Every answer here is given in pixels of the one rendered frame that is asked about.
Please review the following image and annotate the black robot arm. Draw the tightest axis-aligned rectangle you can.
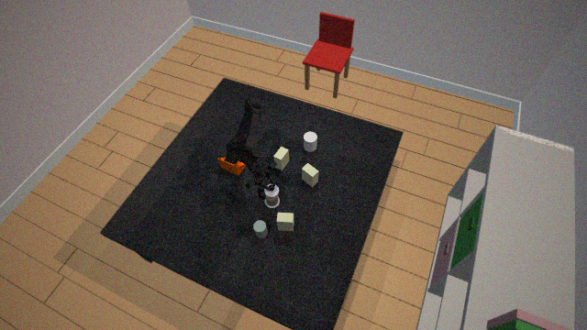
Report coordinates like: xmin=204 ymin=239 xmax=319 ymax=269
xmin=224 ymin=96 xmax=269 ymax=178

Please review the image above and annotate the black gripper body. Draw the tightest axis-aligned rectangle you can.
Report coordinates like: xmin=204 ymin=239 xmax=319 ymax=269
xmin=246 ymin=161 xmax=278 ymax=189

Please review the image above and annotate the white cylinder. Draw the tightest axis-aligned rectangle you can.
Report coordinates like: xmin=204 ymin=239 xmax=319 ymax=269
xmin=304 ymin=132 xmax=317 ymax=152

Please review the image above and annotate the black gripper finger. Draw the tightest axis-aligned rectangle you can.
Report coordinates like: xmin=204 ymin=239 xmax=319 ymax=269
xmin=266 ymin=172 xmax=275 ymax=186
xmin=255 ymin=180 xmax=270 ymax=191

